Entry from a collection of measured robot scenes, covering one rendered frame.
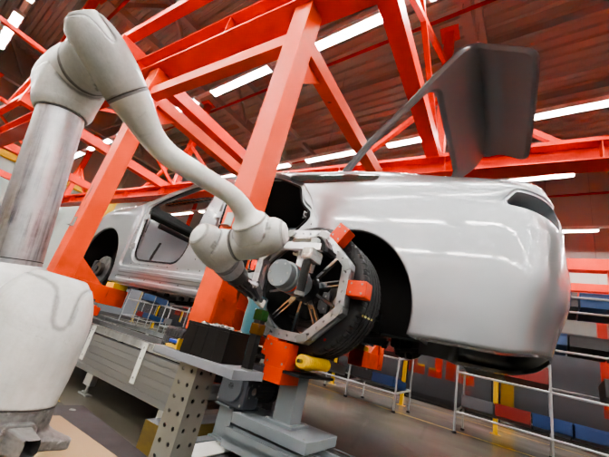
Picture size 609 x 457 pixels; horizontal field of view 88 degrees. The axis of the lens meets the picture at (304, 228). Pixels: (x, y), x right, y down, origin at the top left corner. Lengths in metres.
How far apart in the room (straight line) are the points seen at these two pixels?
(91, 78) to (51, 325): 0.54
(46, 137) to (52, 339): 0.47
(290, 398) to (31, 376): 1.16
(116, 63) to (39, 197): 0.34
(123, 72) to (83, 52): 0.08
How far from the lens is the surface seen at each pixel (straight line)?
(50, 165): 0.94
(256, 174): 1.92
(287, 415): 1.67
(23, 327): 0.70
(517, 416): 5.11
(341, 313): 1.41
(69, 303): 0.72
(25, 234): 0.91
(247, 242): 0.91
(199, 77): 3.37
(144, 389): 2.10
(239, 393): 1.72
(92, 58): 0.91
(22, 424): 0.72
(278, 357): 1.51
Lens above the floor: 0.57
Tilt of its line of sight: 20 degrees up
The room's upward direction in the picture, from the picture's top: 14 degrees clockwise
